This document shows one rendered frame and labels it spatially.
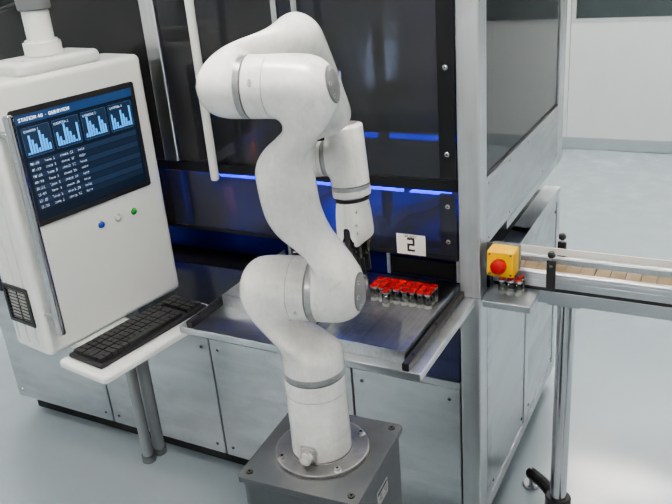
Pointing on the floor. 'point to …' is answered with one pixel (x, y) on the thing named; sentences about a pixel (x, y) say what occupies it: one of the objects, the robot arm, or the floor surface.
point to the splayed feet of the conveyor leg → (541, 485)
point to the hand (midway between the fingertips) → (361, 263)
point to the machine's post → (472, 239)
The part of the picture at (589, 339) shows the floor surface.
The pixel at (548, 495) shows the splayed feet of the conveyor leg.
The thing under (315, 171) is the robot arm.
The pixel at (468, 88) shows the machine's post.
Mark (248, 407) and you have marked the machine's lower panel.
